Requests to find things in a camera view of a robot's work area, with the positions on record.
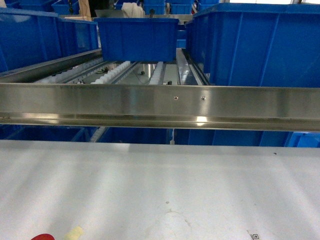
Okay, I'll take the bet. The red mushroom push button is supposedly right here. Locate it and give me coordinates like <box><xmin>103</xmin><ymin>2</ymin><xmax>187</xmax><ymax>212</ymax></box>
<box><xmin>31</xmin><ymin>233</ymin><xmax>55</xmax><ymax>240</ymax></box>

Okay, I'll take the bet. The lower shelf blue bin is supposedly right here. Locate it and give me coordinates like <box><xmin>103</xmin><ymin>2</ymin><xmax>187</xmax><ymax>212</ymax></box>
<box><xmin>97</xmin><ymin>127</ymin><xmax>173</xmax><ymax>145</ymax></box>

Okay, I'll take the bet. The white roller track right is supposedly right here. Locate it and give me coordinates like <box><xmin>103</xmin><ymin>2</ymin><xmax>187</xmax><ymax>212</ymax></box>
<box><xmin>149</xmin><ymin>61</ymin><xmax>166</xmax><ymax>85</ymax></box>

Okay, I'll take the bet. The white roller track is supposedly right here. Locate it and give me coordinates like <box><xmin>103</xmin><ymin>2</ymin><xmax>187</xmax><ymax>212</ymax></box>
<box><xmin>91</xmin><ymin>61</ymin><xmax>131</xmax><ymax>84</ymax></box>
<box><xmin>34</xmin><ymin>58</ymin><xmax>103</xmax><ymax>84</ymax></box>
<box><xmin>149</xmin><ymin>61</ymin><xmax>166</xmax><ymax>85</ymax></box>

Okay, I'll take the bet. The white roller track middle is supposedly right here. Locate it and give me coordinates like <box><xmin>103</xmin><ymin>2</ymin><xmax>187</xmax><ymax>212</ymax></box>
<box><xmin>91</xmin><ymin>61</ymin><xmax>131</xmax><ymax>84</ymax></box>

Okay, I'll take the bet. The centre blue plastic bin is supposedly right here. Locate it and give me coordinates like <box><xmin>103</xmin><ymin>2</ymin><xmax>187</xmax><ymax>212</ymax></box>
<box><xmin>94</xmin><ymin>18</ymin><xmax>179</xmax><ymax>62</ymax></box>

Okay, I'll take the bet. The white roller track left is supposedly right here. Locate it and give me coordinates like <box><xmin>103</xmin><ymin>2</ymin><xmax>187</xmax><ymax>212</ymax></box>
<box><xmin>34</xmin><ymin>58</ymin><xmax>103</xmax><ymax>84</ymax></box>

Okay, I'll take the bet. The large right blue bin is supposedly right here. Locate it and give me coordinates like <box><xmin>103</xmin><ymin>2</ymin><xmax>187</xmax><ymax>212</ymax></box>
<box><xmin>190</xmin><ymin>3</ymin><xmax>320</xmax><ymax>88</ymax></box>

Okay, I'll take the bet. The large blue bin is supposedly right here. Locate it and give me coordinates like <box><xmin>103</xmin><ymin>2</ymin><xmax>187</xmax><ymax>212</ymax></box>
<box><xmin>0</xmin><ymin>8</ymin><xmax>99</xmax><ymax>72</ymax></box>
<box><xmin>190</xmin><ymin>3</ymin><xmax>320</xmax><ymax>88</ymax></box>

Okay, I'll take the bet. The yellow tape scrap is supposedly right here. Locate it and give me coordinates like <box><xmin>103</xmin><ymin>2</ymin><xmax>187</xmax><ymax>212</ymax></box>
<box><xmin>63</xmin><ymin>225</ymin><xmax>84</xmax><ymax>240</ymax></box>

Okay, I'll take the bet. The qr code sticker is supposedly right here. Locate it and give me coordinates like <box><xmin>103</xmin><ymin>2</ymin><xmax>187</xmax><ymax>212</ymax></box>
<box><xmin>247</xmin><ymin>230</ymin><xmax>262</xmax><ymax>240</ymax></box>

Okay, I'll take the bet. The large left blue bin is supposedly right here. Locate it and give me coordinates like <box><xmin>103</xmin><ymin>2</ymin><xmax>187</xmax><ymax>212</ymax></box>
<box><xmin>0</xmin><ymin>8</ymin><xmax>99</xmax><ymax>72</ymax></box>

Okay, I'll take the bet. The steel shelf front rail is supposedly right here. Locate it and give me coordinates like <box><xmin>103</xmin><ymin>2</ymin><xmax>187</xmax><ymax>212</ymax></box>
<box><xmin>0</xmin><ymin>83</ymin><xmax>320</xmax><ymax>132</ymax></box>

